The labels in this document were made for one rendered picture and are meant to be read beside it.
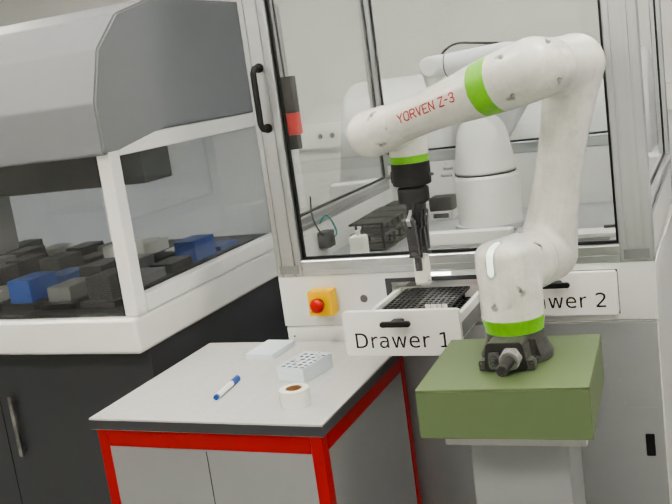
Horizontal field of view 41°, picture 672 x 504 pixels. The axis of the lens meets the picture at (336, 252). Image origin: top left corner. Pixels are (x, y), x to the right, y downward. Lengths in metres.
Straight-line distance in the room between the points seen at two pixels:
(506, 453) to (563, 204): 0.53
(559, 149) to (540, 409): 0.54
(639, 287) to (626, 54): 0.56
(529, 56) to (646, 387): 1.00
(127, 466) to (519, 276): 1.06
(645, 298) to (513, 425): 0.68
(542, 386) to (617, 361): 0.66
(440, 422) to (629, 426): 0.76
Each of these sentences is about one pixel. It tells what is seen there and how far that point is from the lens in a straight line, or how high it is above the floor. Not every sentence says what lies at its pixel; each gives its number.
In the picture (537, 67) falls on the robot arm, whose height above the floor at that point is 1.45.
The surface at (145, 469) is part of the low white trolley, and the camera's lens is 2.28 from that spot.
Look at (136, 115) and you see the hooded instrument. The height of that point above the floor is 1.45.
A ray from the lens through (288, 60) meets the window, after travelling 2.50.
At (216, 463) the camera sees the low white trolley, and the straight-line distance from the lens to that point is 2.16.
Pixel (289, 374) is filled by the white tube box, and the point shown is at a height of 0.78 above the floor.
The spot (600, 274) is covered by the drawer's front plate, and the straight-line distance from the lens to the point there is 2.31.
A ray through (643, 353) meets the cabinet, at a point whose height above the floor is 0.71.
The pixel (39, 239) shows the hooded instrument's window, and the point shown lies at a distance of 2.72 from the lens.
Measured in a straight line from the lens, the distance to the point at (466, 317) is 2.21.
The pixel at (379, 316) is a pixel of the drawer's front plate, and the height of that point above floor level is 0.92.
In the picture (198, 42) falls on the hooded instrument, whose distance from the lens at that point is 2.99.
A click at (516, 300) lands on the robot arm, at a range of 1.85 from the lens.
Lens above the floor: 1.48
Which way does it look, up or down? 11 degrees down
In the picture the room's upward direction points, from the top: 8 degrees counter-clockwise
